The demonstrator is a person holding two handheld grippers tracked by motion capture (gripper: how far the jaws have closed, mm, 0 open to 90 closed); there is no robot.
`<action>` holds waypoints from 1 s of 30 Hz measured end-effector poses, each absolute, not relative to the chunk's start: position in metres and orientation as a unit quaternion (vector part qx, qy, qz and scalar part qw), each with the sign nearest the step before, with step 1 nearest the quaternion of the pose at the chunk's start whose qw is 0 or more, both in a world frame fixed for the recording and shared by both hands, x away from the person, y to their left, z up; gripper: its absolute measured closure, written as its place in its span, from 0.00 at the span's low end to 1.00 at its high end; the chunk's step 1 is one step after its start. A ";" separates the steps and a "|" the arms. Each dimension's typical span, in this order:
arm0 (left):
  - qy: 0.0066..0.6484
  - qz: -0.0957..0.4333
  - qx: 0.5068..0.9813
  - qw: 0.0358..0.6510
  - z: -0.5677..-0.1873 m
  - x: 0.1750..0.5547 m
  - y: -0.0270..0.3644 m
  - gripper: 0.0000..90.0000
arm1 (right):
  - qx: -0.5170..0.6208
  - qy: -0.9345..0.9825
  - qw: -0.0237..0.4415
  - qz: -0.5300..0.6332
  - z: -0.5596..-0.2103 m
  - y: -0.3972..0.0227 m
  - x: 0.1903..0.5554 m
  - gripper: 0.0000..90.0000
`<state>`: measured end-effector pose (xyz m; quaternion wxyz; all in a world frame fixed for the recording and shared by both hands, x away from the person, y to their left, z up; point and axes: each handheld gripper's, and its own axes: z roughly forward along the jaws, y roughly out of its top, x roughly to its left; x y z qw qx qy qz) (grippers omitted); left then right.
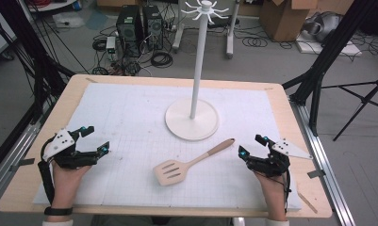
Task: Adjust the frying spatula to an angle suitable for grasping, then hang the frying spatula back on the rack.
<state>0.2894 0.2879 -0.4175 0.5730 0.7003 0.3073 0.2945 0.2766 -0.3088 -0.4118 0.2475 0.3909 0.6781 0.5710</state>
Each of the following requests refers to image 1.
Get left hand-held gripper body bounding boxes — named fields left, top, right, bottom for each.
left=41, top=127, right=100, bottom=170

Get coiled black cable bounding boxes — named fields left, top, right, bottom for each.
left=150, top=51, right=174, bottom=69
left=241, top=36, right=270, bottom=49

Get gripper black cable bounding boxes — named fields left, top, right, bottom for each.
left=281, top=170, right=293, bottom=215
left=37, top=140, right=57, bottom=205

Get white stand leg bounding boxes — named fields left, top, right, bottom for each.
left=172, top=0, right=187, bottom=54
left=224, top=0, right=241, bottom=59

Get white hook rack stand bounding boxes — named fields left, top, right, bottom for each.
left=164, top=0, right=230, bottom=141

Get black wristband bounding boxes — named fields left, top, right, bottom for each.
left=43, top=205, right=74, bottom=217

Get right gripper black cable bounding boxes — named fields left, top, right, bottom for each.
left=281, top=170, right=293, bottom=215

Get black metal stand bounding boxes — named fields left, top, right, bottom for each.
left=282, top=0, right=378, bottom=137
left=0, top=0, right=77, bottom=124

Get grey rounded appliance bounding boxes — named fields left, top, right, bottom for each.
left=303, top=11, right=344, bottom=42

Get grey tape strip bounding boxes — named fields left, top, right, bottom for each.
left=306, top=169, right=326, bottom=180

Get aluminium rail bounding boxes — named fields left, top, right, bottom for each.
left=289, top=99, right=356, bottom=226
left=0, top=121, right=42, bottom=206

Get person's dark clothing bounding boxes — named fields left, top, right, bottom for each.
left=91, top=215, right=236, bottom=226

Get large cardboard box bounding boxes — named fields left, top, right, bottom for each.
left=259, top=0, right=320, bottom=42

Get person's left hand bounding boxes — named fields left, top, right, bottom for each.
left=47, top=161, right=92, bottom=209

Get person's right hand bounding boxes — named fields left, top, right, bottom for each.
left=253, top=170, right=288, bottom=206

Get white power adapter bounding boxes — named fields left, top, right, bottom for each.
left=105, top=35, right=117, bottom=55

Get black computer tower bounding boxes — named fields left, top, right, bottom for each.
left=141, top=4, right=164, bottom=51
left=115, top=5, right=144, bottom=58

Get black tripod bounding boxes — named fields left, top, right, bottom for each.
left=320, top=74, right=378, bottom=142

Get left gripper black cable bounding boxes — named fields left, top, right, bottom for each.
left=37, top=140, right=57, bottom=205

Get white flat board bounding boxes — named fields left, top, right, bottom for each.
left=295, top=30, right=364, bottom=57

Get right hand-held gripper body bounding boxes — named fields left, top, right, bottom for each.
left=245, top=137, right=314, bottom=178

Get beige slotted spatula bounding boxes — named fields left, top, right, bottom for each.
left=152, top=137, right=237, bottom=186

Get thin wooden stick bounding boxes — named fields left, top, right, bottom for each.
left=297, top=191, right=319, bottom=215

